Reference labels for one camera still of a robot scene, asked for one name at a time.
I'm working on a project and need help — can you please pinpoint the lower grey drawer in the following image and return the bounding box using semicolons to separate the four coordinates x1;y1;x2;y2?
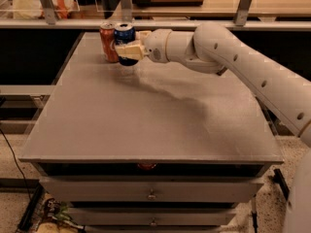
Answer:
68;208;236;226

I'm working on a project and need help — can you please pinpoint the colourful snack bag on floor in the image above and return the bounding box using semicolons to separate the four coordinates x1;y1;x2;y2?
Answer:
35;198;86;233

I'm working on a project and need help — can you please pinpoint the grey drawer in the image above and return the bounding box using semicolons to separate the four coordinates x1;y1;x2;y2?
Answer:
68;208;236;226
40;177;263;203

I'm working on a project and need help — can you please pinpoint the orange coke can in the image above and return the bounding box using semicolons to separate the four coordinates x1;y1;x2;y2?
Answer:
99;22;119;63

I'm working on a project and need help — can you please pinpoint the upper grey drawer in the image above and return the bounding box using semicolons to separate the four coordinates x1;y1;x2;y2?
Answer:
40;177;263;203

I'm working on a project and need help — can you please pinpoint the orange white bag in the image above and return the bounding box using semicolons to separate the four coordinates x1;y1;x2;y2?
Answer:
13;0;77;19

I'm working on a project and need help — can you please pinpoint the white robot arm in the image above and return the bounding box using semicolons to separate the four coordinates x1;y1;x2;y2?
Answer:
115;22;311;233

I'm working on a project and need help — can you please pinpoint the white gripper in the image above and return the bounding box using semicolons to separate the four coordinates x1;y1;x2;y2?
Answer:
115;29;171;63

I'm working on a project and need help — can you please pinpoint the grey drawer cabinet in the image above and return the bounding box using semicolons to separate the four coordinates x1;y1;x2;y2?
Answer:
21;33;283;233

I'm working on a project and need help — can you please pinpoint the metal railing frame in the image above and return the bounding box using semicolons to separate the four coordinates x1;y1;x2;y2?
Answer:
0;0;311;30

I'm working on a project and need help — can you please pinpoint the blue pepsi can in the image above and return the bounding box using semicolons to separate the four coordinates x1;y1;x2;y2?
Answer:
114;22;137;66

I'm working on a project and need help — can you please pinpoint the black cable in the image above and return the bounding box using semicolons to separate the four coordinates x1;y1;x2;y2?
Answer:
0;127;33;200

